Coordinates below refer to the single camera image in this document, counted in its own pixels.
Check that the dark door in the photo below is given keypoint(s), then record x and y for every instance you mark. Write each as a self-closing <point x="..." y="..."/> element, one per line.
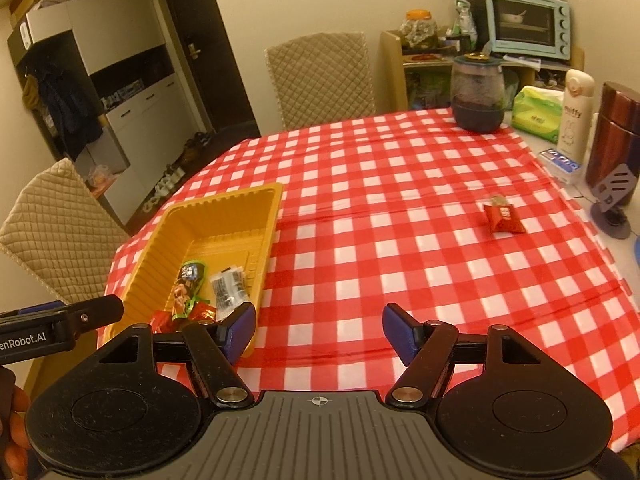
<point x="210" y="50"/>

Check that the dark glass jar with lid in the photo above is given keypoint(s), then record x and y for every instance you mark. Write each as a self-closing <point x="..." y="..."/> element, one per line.
<point x="477" y="100"/>

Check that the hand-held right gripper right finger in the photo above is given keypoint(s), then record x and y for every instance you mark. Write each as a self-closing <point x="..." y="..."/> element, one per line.
<point x="400" y="330"/>

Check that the wooden shelf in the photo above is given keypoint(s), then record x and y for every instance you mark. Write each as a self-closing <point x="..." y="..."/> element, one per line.
<point x="392" y="75"/>

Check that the beige quilted chair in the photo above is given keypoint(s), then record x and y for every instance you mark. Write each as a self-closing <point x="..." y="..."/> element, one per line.
<point x="55" y="230"/>

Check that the yellow plastic tray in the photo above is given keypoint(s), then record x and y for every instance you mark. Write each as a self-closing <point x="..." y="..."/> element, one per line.
<point x="210" y="225"/>

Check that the quilted chair back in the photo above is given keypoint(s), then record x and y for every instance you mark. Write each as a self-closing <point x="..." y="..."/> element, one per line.
<point x="320" y="80"/>

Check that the square red snack packet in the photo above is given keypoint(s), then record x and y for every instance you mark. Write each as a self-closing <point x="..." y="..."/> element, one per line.
<point x="161" y="321"/>

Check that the person's left hand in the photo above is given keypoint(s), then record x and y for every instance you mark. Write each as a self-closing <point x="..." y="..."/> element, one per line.
<point x="17" y="410"/>

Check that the long green nut packet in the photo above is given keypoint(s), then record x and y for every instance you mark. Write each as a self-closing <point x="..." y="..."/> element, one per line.
<point x="187" y="285"/>

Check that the red snack packet white label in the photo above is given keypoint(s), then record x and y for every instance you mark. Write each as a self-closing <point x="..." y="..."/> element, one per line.
<point x="502" y="217"/>

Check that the white and dark cabinet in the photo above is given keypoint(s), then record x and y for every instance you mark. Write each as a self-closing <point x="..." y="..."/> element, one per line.
<point x="125" y="35"/>

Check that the light blue toaster oven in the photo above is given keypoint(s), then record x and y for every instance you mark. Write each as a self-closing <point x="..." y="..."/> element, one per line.
<point x="527" y="22"/>

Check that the clear packet dark cookie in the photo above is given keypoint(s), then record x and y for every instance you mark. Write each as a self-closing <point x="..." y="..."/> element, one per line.
<point x="227" y="290"/>

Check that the glass jar orange lid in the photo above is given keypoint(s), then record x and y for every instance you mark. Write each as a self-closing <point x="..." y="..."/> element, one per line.
<point x="419" y="30"/>

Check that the row of shoes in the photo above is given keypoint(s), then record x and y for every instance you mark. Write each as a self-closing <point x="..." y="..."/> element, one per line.
<point x="175" y="175"/>

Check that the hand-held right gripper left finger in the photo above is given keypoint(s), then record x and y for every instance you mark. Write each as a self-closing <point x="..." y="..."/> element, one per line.
<point x="240" y="330"/>

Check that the grey phone stand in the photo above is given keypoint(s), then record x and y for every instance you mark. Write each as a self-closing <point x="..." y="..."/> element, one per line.
<point x="617" y="195"/>

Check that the small red candy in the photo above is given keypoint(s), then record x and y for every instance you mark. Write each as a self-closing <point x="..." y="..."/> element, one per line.
<point x="202" y="312"/>

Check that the green tissue pack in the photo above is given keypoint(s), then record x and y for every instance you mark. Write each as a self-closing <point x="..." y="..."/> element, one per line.
<point x="537" y="115"/>

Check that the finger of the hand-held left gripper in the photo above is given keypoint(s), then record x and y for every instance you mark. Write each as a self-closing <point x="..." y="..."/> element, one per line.
<point x="100" y="312"/>

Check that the dark hanging clothes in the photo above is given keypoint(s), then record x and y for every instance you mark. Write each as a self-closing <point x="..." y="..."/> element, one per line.
<point x="60" y="110"/>

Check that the green snack bag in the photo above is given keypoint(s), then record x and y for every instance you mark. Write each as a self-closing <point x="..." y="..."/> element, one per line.
<point x="465" y="25"/>

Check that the white thermos bottle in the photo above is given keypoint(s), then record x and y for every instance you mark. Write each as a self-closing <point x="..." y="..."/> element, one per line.
<point x="575" y="115"/>

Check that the brown metallic container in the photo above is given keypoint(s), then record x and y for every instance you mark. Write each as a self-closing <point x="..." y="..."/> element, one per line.
<point x="617" y="135"/>

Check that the red checkered tablecloth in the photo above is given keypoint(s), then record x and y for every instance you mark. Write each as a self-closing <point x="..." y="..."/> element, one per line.
<point x="400" y="260"/>

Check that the small blue white box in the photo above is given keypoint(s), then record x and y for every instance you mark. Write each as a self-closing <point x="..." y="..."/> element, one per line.
<point x="562" y="165"/>

